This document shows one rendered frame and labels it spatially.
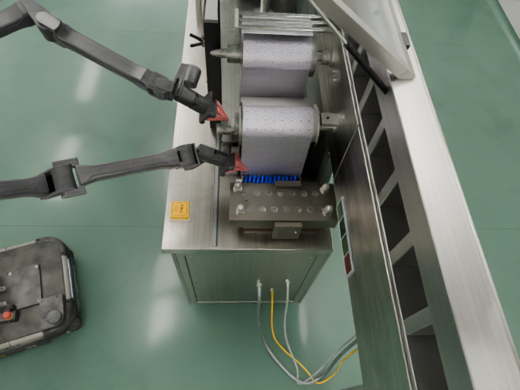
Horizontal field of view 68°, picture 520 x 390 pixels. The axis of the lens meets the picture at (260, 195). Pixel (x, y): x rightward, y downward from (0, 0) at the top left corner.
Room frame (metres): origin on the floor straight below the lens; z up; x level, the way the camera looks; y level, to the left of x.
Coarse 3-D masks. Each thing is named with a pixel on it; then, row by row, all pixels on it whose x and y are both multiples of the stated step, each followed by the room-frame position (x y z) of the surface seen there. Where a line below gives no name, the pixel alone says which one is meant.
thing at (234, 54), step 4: (228, 44) 1.12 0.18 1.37; (232, 44) 1.12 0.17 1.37; (236, 44) 1.12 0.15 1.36; (240, 44) 1.13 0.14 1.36; (228, 48) 1.10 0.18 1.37; (232, 48) 1.10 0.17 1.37; (236, 48) 1.10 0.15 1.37; (240, 48) 1.11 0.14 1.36; (228, 52) 1.09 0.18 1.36; (232, 52) 1.09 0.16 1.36; (236, 52) 1.09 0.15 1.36; (240, 52) 1.09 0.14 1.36; (228, 56) 1.08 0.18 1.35; (232, 56) 1.08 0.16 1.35; (236, 56) 1.08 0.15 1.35; (240, 56) 1.08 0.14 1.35; (228, 60) 1.08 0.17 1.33; (232, 60) 1.08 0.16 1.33; (236, 60) 1.08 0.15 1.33; (240, 60) 1.08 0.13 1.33
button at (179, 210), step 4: (172, 204) 0.69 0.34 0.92; (176, 204) 0.69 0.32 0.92; (180, 204) 0.69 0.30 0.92; (184, 204) 0.70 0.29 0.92; (188, 204) 0.70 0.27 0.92; (172, 208) 0.67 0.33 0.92; (176, 208) 0.68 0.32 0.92; (180, 208) 0.68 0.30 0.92; (184, 208) 0.68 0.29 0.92; (188, 208) 0.68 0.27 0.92; (172, 212) 0.66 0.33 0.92; (176, 212) 0.66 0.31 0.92; (180, 212) 0.66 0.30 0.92; (184, 212) 0.66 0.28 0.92; (188, 212) 0.67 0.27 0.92; (172, 216) 0.64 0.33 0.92; (176, 216) 0.64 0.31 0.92; (180, 216) 0.64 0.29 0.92; (184, 216) 0.65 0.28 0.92; (188, 216) 0.65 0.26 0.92
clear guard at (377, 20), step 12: (348, 0) 0.80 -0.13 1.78; (360, 0) 0.86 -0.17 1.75; (372, 0) 0.93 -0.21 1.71; (360, 12) 0.79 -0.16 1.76; (372, 12) 0.86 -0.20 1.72; (384, 12) 0.93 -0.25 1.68; (372, 24) 0.80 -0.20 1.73; (384, 24) 0.86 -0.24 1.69; (384, 36) 0.80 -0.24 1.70; (396, 48) 0.81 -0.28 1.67
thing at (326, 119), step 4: (320, 116) 0.92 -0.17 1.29; (324, 116) 0.92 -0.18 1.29; (328, 116) 0.92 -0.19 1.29; (332, 116) 0.92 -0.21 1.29; (336, 116) 0.93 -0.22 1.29; (320, 120) 0.91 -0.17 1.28; (324, 120) 0.90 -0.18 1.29; (328, 120) 0.90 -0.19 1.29; (332, 120) 0.90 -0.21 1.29; (336, 120) 0.91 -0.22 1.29; (324, 124) 0.88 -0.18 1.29; (328, 124) 0.88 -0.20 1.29; (332, 124) 0.89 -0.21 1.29; (336, 124) 0.89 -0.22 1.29
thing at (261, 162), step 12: (252, 156) 0.81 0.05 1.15; (264, 156) 0.82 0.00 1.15; (276, 156) 0.82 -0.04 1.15; (288, 156) 0.83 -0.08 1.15; (300, 156) 0.84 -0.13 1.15; (252, 168) 0.81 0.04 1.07; (264, 168) 0.82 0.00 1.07; (276, 168) 0.83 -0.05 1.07; (288, 168) 0.83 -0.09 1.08; (300, 168) 0.84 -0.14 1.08
